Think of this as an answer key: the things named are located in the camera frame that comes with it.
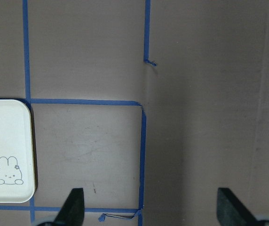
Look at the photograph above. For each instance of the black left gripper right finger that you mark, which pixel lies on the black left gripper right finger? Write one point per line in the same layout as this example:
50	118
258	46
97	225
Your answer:
230	211

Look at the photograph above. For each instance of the cream bunny tray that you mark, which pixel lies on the cream bunny tray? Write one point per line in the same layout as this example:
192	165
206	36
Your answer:
17	173

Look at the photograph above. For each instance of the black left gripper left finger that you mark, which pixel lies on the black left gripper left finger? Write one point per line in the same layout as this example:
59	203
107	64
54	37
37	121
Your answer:
72	211

